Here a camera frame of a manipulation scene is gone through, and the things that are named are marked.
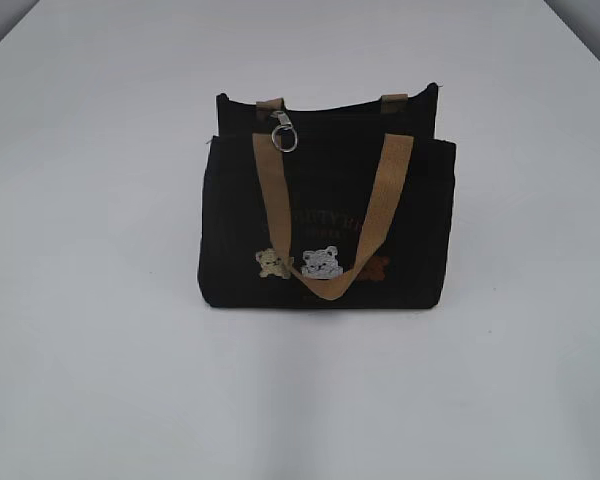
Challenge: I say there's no silver zipper pull ring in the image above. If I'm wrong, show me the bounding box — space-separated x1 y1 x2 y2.
270 110 299 152

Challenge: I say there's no black canvas tote bag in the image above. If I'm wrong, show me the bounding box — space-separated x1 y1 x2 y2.
198 84 456 310

